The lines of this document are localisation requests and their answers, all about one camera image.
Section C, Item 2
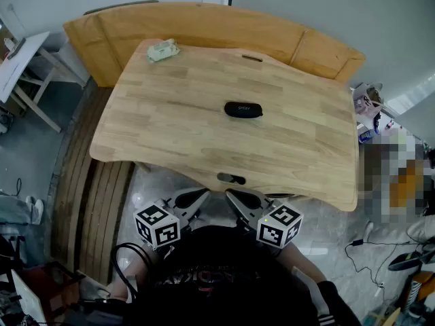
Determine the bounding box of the black flat shoe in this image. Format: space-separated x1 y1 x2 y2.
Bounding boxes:
387 249 435 273

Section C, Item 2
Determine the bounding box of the black glasses case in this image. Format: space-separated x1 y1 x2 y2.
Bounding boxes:
223 101 264 118

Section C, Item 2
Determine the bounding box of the green wet wipes packet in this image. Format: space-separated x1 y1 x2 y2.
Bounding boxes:
146 38 181 63

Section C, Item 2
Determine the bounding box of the thin black floor cable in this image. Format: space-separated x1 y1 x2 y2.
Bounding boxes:
345 238 424 297

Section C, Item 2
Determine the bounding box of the person's right forearm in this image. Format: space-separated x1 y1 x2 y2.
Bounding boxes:
274 242 328 285

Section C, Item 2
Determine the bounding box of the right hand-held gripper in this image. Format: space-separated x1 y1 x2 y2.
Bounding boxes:
225 187 305 250

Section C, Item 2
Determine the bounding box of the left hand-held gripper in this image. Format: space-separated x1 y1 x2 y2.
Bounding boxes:
133 187 211 250

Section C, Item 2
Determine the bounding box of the white side table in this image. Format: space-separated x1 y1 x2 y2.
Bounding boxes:
0 31 88 134

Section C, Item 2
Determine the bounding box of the brown wooden slat panel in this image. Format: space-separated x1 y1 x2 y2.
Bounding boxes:
50 86 135 285

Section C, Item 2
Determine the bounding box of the grey shoulder strap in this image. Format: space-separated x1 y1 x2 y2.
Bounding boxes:
292 266 330 319

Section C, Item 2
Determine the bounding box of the person's black-clothed body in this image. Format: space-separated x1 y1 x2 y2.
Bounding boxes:
120 225 362 326

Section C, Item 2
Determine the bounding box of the thick black looped cable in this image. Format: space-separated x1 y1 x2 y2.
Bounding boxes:
110 242 154 302

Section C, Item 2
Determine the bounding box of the pink white bag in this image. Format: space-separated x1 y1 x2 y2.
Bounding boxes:
351 81 385 117

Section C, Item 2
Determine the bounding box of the small blue packet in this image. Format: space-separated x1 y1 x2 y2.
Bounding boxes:
356 127 377 145

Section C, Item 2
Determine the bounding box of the flat black device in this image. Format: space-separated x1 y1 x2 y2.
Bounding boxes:
5 37 27 60

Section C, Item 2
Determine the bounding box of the person's left forearm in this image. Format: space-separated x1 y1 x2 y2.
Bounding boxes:
107 246 164 302

